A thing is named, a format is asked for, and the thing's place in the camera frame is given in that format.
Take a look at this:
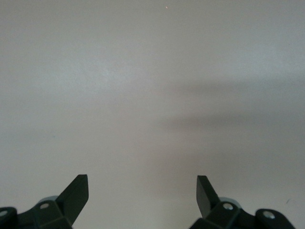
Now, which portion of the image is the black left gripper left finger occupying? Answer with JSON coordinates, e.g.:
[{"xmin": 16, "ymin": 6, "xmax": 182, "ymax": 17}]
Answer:
[{"xmin": 0, "ymin": 174, "xmax": 90, "ymax": 229}]

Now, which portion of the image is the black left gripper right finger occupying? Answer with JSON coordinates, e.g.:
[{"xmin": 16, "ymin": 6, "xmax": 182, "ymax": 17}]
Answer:
[{"xmin": 189, "ymin": 175, "xmax": 296, "ymax": 229}]

